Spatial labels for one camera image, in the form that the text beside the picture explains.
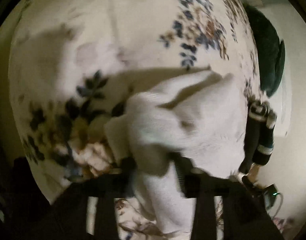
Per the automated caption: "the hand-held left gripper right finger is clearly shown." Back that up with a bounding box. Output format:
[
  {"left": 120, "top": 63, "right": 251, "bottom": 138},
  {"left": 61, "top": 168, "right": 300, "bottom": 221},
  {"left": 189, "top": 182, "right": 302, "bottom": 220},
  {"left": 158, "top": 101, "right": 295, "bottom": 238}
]
[{"left": 172, "top": 154, "right": 285, "bottom": 240}]

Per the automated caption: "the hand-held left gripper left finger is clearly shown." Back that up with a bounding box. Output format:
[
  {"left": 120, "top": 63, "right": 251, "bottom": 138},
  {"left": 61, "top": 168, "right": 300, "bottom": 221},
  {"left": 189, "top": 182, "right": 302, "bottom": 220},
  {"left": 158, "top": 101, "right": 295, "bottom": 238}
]
[{"left": 43, "top": 157, "right": 138, "bottom": 240}]

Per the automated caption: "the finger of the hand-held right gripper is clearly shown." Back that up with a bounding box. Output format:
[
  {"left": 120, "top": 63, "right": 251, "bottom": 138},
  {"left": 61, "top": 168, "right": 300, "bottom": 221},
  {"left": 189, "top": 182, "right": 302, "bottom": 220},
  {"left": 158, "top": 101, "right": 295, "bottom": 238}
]
[{"left": 239, "top": 172, "right": 257, "bottom": 190}]

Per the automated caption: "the white towel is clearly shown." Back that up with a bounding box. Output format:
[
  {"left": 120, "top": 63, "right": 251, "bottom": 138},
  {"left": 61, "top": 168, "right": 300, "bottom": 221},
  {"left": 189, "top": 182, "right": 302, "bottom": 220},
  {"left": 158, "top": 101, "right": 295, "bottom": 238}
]
[{"left": 104, "top": 70, "right": 248, "bottom": 234}]

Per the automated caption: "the black white-striped folded garment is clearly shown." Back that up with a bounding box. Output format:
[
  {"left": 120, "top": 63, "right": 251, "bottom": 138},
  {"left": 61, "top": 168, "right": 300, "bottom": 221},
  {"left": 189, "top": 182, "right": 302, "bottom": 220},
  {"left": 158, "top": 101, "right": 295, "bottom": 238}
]
[{"left": 252, "top": 115, "right": 277, "bottom": 165}]

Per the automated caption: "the dark folded garment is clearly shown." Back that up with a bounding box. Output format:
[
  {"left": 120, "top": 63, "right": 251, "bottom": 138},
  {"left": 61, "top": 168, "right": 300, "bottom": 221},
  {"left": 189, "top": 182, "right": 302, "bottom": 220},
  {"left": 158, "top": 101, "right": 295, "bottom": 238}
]
[{"left": 239, "top": 100, "right": 263, "bottom": 174}]

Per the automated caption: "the white bed headboard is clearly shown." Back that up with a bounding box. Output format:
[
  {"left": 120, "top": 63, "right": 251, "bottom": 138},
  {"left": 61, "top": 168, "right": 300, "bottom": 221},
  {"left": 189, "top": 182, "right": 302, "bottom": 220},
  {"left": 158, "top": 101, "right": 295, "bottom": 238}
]
[{"left": 275, "top": 80, "right": 292, "bottom": 138}]

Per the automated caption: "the floral blanket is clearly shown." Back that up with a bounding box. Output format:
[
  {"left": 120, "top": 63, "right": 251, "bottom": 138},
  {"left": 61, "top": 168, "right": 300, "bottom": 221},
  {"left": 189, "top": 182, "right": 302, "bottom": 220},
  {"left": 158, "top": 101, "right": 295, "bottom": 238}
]
[{"left": 8, "top": 0, "right": 262, "bottom": 240}]

